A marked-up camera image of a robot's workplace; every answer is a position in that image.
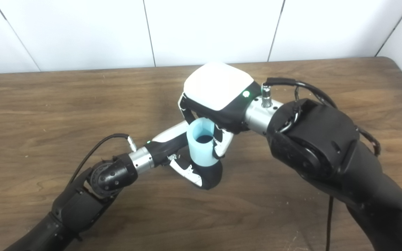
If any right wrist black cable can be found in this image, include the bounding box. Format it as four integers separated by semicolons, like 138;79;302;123
261;77;382;251

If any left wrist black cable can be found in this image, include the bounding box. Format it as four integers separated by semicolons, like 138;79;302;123
68;134;138;185

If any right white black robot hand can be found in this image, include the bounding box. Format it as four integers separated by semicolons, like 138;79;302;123
177;62;262;160

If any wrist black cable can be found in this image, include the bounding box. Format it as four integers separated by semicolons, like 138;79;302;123
68;134;138;185
261;77;382;251

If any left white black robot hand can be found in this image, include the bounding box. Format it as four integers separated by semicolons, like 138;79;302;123
147;120;226;188

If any light blue cylinder cup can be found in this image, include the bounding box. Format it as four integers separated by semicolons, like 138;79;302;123
186;117;219;167

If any black flared nozzle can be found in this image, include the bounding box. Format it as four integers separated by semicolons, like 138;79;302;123
190;161;223;190

